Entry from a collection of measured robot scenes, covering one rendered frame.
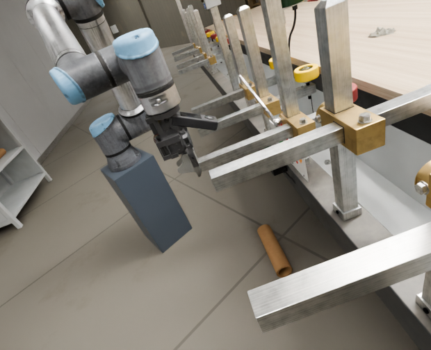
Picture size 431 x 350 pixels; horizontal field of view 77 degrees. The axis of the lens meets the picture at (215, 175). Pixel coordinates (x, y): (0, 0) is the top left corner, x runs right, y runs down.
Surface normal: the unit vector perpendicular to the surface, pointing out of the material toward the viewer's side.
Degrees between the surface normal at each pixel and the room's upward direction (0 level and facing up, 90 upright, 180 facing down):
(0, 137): 90
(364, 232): 0
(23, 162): 90
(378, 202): 0
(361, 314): 0
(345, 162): 90
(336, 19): 90
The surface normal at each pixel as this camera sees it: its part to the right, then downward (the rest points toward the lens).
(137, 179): 0.62, 0.26
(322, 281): -0.32, -0.78
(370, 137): 0.18, 0.51
